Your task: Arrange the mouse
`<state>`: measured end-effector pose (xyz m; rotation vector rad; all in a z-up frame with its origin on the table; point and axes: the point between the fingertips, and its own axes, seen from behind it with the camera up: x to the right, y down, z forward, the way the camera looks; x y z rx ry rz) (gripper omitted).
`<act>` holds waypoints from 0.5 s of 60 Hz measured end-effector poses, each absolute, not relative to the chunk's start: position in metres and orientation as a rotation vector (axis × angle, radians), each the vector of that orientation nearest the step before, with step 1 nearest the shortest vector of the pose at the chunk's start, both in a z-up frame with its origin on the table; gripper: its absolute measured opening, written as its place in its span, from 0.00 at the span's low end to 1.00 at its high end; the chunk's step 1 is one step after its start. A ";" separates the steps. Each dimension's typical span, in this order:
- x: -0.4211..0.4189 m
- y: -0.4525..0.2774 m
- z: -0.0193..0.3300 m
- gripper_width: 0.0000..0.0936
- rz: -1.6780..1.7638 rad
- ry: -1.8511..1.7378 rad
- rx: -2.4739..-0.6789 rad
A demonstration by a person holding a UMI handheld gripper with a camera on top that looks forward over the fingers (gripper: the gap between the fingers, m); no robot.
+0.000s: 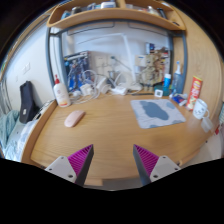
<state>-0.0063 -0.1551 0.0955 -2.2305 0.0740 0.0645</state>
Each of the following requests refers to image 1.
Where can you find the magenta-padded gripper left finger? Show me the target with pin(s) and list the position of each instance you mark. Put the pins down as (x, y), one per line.
(81, 159)

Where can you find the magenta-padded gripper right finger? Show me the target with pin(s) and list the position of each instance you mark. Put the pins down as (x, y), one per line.
(145, 159)

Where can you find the pink computer mouse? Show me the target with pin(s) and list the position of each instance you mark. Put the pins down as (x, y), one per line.
(74, 119)

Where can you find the grey cloud-print mouse pad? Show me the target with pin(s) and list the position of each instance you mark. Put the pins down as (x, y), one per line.
(156, 113)

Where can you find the plaid bedding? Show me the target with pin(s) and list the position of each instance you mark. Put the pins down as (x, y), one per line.
(20, 140)

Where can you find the white red-capped lotion bottle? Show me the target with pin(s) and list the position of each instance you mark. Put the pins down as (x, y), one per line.
(62, 95)

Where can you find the small white clock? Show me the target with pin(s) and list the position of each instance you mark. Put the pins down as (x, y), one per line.
(158, 93)

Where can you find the blue snack packet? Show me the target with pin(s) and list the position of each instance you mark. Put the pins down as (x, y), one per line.
(179, 100)

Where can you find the large white charger block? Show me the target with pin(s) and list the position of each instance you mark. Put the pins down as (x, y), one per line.
(86, 90)

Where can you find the clear plastic cup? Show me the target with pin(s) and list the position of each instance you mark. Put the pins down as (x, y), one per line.
(206, 124)

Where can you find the white power strip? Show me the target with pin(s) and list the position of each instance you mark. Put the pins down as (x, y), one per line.
(119, 90)

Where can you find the white mug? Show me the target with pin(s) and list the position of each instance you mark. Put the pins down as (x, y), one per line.
(200, 109)

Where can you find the white plug adapter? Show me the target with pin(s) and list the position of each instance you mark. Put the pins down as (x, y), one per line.
(102, 85)

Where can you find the black bag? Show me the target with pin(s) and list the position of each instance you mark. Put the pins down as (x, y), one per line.
(27, 103)

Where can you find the teal blanket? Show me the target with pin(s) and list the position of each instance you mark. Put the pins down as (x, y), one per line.
(8, 128)

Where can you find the red yellow-lidded chips can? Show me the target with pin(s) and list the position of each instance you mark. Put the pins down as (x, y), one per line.
(194, 93)

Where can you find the blue spray bottle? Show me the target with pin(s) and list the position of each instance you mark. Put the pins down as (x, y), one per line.
(177, 81)

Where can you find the wooden mechanical model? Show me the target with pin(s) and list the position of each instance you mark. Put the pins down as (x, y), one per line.
(150, 71)

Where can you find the robot model kit box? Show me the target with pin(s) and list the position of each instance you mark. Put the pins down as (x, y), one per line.
(77, 70)

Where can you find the colourful printed box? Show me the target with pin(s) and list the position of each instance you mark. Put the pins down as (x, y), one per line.
(165, 56)

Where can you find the wooden shelf unit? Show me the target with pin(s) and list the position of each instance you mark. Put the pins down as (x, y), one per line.
(113, 15)

